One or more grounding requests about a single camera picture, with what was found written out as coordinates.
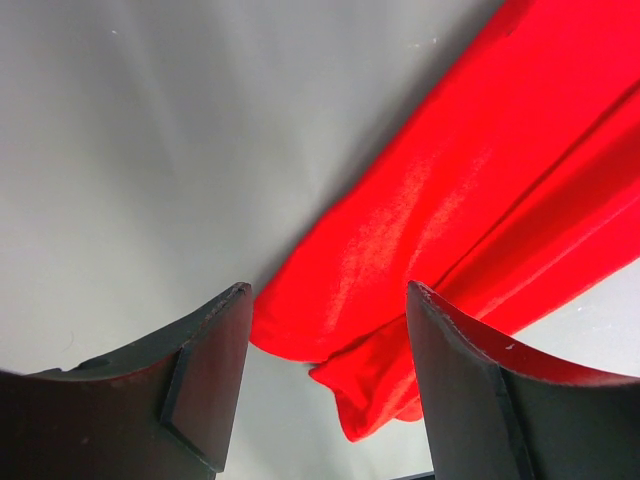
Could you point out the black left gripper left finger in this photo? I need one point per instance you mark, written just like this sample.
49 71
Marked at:
160 407

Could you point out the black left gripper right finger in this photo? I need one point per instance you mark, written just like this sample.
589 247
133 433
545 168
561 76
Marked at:
496 408

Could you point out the red t shirt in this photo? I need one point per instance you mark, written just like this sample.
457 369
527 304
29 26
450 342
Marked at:
512 189

